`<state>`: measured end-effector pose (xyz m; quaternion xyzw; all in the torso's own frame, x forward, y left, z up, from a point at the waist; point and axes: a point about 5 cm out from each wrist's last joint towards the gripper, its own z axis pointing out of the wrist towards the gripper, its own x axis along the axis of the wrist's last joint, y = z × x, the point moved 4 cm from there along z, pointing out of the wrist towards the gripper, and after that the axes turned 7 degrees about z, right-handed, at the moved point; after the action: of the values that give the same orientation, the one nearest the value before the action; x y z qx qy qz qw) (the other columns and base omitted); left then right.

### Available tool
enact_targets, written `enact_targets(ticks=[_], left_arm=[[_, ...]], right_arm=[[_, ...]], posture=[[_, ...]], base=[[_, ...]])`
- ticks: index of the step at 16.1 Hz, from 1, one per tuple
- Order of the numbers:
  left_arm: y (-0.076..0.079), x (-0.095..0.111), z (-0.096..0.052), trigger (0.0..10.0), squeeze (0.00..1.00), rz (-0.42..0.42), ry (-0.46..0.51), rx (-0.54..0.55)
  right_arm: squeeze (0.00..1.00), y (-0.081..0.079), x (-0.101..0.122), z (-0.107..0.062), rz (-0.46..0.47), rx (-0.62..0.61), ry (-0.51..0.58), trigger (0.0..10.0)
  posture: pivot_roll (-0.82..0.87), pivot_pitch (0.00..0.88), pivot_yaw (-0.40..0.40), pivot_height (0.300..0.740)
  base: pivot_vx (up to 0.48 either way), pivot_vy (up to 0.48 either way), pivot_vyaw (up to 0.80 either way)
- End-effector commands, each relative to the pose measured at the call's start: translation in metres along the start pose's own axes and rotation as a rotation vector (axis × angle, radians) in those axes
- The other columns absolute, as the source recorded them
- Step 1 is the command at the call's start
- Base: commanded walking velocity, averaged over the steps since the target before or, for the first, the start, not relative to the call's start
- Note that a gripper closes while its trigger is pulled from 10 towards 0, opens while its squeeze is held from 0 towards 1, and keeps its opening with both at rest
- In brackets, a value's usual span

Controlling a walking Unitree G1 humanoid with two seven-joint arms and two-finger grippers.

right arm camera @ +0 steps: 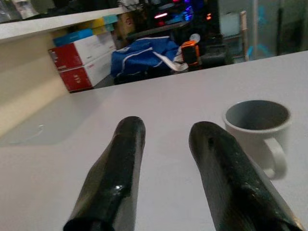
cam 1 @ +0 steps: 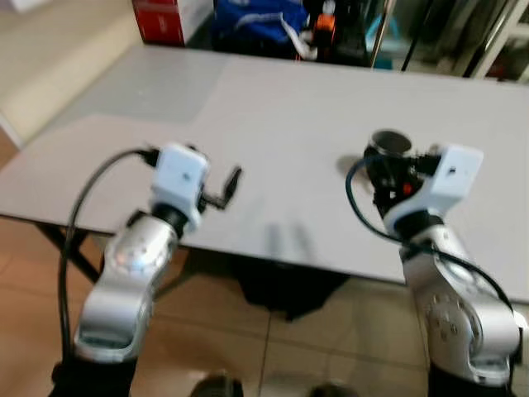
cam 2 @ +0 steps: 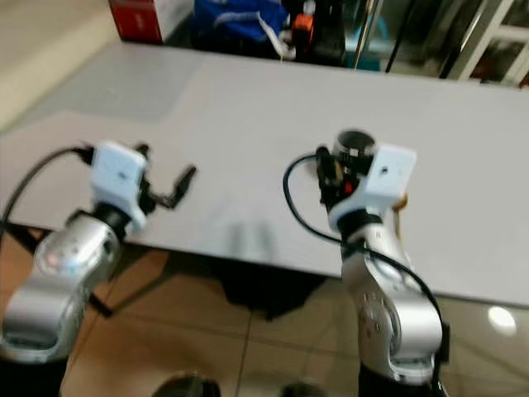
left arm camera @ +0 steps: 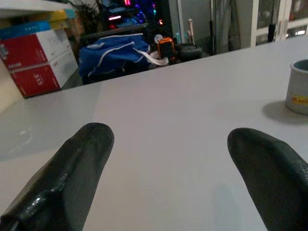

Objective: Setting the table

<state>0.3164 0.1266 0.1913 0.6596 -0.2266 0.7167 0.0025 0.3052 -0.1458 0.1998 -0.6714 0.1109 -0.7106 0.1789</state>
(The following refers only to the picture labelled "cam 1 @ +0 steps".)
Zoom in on dark round cup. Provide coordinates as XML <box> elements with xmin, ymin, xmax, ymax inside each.
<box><xmin>368</xmin><ymin>129</ymin><xmax>413</xmax><ymax>163</ymax></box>

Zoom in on blue fabric bag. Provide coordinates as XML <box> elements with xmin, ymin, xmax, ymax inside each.
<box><xmin>210</xmin><ymin>0</ymin><xmax>312</xmax><ymax>60</ymax></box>

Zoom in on black robot foot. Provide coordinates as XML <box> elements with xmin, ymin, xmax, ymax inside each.
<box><xmin>189</xmin><ymin>372</ymin><xmax>245</xmax><ymax>397</ymax></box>
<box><xmin>308</xmin><ymin>381</ymin><xmax>361</xmax><ymax>397</ymax></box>

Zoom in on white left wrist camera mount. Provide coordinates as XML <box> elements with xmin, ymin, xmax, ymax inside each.
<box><xmin>150</xmin><ymin>143</ymin><xmax>210</xmax><ymax>233</ymax></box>

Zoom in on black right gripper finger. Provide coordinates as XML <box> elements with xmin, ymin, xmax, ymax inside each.
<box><xmin>362</xmin><ymin>149</ymin><xmax>384</xmax><ymax>194</ymax></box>

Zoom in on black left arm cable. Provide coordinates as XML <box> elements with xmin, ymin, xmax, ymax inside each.
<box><xmin>56</xmin><ymin>146</ymin><xmax>160</xmax><ymax>366</ymax></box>

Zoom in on orange and black device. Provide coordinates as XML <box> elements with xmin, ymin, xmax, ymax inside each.
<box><xmin>309</xmin><ymin>10</ymin><xmax>341</xmax><ymax>52</ymax></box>

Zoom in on black left robot foot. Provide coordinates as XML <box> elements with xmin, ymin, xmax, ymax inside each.
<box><xmin>189</xmin><ymin>372</ymin><xmax>245</xmax><ymax>397</ymax></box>

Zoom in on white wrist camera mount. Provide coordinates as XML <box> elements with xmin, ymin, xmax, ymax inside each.
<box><xmin>384</xmin><ymin>144</ymin><xmax>485</xmax><ymax>238</ymax></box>
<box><xmin>150</xmin><ymin>143</ymin><xmax>210</xmax><ymax>233</ymax></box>

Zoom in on brass metal pole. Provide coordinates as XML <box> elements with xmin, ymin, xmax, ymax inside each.
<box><xmin>369</xmin><ymin>0</ymin><xmax>391</xmax><ymax>69</ymax></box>

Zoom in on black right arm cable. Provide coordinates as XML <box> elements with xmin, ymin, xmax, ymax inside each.
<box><xmin>345</xmin><ymin>154</ymin><xmax>520</xmax><ymax>348</ymax></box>

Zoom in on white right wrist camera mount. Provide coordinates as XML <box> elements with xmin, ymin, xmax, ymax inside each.
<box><xmin>384</xmin><ymin>144</ymin><xmax>485</xmax><ymax>238</ymax></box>

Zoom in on red cardboard box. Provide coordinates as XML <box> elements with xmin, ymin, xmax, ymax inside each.
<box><xmin>131</xmin><ymin>0</ymin><xmax>215</xmax><ymax>47</ymax></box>

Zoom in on white shelf frame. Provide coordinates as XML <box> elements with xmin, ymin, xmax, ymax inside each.
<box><xmin>463</xmin><ymin>0</ymin><xmax>529</xmax><ymax>84</ymax></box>

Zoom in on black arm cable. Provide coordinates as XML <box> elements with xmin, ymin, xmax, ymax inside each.
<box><xmin>56</xmin><ymin>146</ymin><xmax>160</xmax><ymax>366</ymax></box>
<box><xmin>345</xmin><ymin>154</ymin><xmax>520</xmax><ymax>348</ymax></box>

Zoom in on black right robot foot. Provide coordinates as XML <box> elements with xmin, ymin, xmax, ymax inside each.
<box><xmin>308</xmin><ymin>381</ymin><xmax>361</xmax><ymax>397</ymax></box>

